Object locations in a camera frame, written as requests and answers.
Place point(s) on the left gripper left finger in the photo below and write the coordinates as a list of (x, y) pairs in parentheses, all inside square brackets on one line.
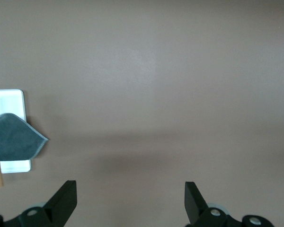
[(59, 203)]

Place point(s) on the pink and grey towel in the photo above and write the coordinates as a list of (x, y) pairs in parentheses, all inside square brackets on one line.
[(11, 139)]

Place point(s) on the white rack with wooden rods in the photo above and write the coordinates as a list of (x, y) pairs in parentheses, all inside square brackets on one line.
[(9, 101)]

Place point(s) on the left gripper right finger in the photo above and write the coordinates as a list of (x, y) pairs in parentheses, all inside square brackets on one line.
[(196, 210)]

